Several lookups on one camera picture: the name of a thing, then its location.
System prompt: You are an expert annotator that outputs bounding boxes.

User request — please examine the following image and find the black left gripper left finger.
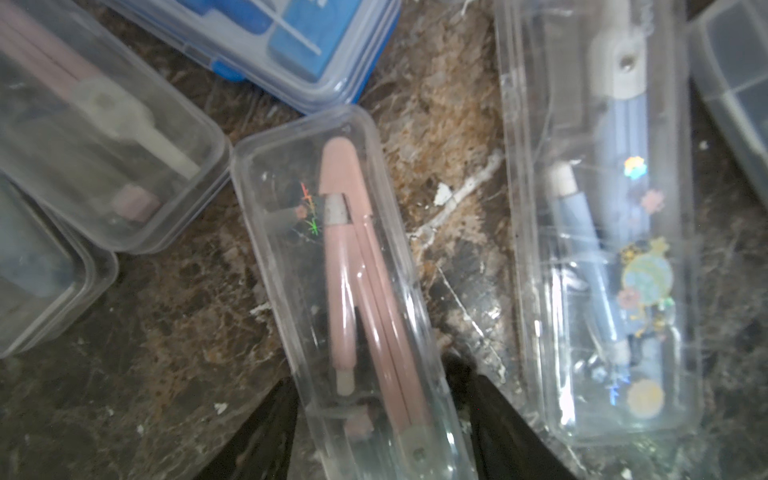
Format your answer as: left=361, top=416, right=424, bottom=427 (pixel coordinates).
left=195, top=377, right=299, bottom=480

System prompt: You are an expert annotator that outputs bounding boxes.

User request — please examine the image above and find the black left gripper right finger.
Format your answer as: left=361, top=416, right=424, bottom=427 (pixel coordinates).
left=468, top=373, right=576, bottom=480

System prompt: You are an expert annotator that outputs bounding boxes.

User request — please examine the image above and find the pink compass clear case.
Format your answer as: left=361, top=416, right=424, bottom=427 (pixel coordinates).
left=230, top=105, right=474, bottom=479

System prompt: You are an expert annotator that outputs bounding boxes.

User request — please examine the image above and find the light blue compass case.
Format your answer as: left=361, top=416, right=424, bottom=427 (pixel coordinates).
left=1, top=178, right=119, bottom=358

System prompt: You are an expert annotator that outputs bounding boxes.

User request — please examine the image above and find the pink compass case upper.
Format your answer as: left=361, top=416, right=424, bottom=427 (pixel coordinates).
left=1, top=1, right=232, bottom=254

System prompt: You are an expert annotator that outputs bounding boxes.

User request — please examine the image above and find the blue compass clear case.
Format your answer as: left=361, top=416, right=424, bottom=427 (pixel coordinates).
left=107, top=0, right=401, bottom=114

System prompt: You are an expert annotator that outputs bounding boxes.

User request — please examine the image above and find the clear compass case right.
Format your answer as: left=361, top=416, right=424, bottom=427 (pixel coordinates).
left=688, top=0, right=767, bottom=203

